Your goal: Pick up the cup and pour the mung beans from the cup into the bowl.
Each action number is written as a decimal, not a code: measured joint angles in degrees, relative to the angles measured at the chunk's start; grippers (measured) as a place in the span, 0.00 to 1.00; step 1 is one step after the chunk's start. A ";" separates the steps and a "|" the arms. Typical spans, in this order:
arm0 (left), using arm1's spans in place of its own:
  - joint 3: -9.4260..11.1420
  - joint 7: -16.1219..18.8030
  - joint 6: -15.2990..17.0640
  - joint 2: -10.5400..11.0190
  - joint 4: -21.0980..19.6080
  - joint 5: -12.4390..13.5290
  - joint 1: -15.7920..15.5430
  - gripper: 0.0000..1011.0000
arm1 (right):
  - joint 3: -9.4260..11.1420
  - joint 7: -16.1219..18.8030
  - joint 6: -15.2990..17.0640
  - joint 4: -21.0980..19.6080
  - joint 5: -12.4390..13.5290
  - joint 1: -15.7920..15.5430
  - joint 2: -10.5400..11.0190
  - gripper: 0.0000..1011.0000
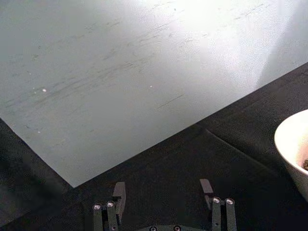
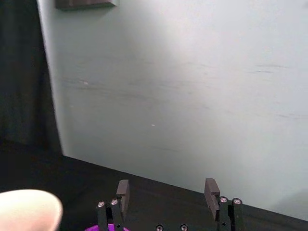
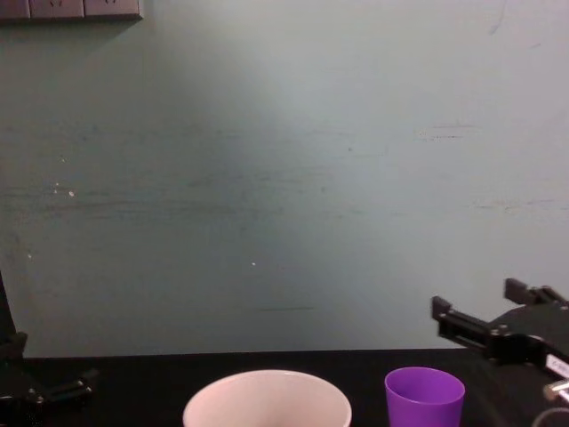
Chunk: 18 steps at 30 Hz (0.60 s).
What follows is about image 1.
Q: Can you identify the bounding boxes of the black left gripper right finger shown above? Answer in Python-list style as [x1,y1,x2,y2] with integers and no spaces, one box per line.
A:
[199,179,238,231]

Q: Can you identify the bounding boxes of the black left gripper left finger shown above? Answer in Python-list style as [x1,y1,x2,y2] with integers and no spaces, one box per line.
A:
[92,181,127,231]

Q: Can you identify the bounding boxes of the black table cloth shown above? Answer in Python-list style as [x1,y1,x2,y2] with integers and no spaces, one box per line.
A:
[0,62,308,231]

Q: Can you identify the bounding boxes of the white bowl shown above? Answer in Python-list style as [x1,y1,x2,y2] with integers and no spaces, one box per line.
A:
[274,110,308,202]

